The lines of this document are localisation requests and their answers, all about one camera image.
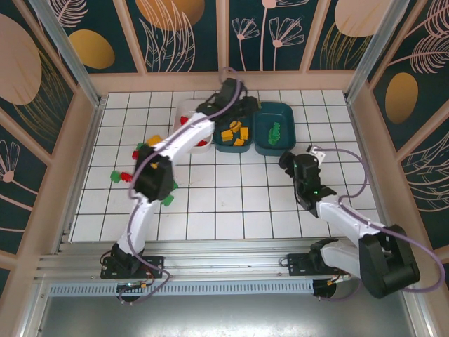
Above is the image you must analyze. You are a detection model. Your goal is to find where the teal plastic container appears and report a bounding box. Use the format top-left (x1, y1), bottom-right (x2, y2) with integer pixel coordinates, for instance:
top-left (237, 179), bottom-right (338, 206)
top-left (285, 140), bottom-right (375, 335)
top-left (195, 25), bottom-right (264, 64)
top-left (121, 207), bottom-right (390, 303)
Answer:
top-left (213, 111), bottom-right (256, 154)
top-left (253, 101), bottom-right (296, 157)

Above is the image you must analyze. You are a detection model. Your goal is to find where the white plastic container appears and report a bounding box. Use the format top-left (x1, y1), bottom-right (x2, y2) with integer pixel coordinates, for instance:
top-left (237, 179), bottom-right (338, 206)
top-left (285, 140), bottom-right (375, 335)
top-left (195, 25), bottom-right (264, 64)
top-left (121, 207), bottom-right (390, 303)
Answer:
top-left (174, 99), bottom-right (214, 155)

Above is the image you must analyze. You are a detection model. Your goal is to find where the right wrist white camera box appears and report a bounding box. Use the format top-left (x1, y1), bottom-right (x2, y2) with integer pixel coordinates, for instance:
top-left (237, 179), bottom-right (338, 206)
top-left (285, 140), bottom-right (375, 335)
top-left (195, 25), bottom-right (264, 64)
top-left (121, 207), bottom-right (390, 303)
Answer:
top-left (307, 145), bottom-right (326, 165)

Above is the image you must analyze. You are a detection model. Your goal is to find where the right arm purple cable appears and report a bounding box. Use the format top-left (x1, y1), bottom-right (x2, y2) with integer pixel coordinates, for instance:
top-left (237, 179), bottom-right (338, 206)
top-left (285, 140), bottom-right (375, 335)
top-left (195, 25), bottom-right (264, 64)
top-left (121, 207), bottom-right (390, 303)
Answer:
top-left (315, 147), bottom-right (443, 303)

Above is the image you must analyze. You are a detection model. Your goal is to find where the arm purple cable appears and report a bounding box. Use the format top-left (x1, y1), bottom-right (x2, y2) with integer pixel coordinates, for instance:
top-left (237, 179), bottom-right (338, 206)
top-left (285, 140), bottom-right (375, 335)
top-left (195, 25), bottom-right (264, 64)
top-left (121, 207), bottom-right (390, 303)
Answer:
top-left (117, 66), bottom-right (246, 305)
top-left (315, 147), bottom-right (443, 303)

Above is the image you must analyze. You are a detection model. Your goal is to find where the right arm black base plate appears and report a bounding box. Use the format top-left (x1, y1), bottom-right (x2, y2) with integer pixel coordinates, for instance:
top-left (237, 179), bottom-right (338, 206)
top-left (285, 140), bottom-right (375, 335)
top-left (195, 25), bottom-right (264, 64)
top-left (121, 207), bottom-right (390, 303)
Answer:
top-left (280, 252), bottom-right (348, 278)

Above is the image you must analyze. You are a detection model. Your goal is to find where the aluminium frame rail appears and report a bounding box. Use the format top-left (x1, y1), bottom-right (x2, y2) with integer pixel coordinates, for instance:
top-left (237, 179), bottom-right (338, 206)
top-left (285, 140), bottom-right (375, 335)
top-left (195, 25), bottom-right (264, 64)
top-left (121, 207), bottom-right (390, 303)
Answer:
top-left (33, 240), bottom-right (420, 284)

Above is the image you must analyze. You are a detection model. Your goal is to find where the aluminium corner post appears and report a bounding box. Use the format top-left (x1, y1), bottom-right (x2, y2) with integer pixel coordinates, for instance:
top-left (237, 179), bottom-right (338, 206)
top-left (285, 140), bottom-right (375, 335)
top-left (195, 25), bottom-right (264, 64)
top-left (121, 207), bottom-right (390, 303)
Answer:
top-left (344, 0), bottom-right (405, 103)
top-left (29, 0), bottom-right (107, 107)

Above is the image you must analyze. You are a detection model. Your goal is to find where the grey slotted cable duct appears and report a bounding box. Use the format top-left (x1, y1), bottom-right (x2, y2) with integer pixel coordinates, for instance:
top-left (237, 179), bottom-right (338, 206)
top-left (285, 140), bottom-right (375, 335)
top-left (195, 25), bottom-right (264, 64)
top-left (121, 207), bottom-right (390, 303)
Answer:
top-left (48, 282), bottom-right (316, 296)

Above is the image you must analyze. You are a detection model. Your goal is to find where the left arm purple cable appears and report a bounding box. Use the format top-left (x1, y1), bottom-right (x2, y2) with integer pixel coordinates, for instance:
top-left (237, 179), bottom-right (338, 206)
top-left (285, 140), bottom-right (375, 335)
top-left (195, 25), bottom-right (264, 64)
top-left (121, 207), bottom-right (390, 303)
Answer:
top-left (117, 66), bottom-right (246, 305)

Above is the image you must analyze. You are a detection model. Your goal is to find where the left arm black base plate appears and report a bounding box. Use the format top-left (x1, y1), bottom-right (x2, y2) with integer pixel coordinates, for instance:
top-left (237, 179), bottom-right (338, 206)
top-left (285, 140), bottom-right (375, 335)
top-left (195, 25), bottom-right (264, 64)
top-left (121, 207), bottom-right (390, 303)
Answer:
top-left (100, 255), bottom-right (166, 280)

